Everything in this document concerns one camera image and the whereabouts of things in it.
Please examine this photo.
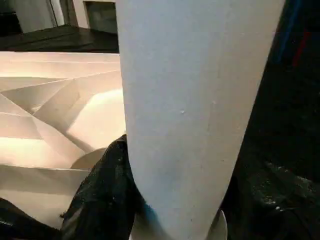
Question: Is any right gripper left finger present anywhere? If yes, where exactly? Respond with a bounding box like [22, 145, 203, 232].
[59, 134, 147, 240]

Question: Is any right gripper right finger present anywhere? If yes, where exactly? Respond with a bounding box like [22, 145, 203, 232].
[219, 159, 320, 240]

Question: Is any white plastic table top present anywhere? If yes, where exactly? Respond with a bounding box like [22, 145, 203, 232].
[0, 50, 127, 232]

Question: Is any white plastic table leg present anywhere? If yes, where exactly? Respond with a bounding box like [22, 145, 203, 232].
[116, 0, 287, 240]

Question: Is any black work mat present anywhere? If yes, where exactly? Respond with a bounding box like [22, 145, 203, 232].
[0, 0, 320, 240]

